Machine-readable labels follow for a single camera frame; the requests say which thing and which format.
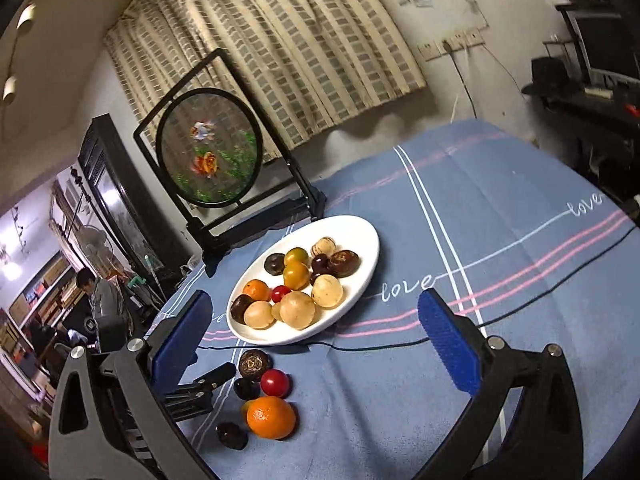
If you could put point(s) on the white oval plate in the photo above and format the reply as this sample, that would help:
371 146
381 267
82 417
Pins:
360 245

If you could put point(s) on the white standing fan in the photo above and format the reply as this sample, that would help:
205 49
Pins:
92 244

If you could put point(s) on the small yellowish tangerine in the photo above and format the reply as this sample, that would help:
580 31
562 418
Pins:
296 255

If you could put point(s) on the white wall lamp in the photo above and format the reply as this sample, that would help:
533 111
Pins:
9 88
26 16

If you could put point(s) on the red cherry tomato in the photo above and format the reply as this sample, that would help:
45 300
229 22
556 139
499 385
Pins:
280 292

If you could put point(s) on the dark wooden cabinet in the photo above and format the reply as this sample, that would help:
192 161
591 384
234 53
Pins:
107 160

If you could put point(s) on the blue striped tablecloth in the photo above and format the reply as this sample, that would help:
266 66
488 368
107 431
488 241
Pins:
450 210

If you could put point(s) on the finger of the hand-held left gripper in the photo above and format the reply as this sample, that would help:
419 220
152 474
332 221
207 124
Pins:
220 372
192 406

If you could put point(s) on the yellow tangerine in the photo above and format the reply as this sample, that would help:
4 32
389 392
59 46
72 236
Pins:
296 277

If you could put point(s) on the computer monitor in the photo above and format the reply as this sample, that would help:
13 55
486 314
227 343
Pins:
607 40

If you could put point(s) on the orange tangerine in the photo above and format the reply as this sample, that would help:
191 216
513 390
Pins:
256 291
244 408

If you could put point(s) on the pale yellow round fruit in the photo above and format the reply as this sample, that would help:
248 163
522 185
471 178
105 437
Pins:
322 248

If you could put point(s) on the large tan round fruit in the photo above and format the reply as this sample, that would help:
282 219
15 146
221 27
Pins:
298 311

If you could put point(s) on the round embroidered goldfish screen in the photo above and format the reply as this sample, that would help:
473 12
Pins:
210 150

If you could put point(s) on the brown patterned round fruit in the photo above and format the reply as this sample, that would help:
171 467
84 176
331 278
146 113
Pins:
254 363
344 263

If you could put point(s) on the black desk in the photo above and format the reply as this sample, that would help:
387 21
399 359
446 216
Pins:
600 125

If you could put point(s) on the beige checked curtain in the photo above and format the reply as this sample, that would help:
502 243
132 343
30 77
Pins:
300 60

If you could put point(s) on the red round fruit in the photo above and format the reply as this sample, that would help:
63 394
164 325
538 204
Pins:
274 383

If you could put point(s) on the wall socket strip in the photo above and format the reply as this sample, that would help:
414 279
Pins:
450 42

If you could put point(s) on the dark purple round fruit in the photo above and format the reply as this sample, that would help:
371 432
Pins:
231 435
240 308
274 264
315 278
320 263
244 389

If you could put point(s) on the large orange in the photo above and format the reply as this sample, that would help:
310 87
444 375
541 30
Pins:
271 417

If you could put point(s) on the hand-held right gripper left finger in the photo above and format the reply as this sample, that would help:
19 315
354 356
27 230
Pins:
182 340

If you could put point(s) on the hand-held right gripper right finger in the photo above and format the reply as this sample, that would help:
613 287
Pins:
447 342

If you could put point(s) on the black hat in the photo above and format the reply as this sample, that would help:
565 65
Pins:
547 77

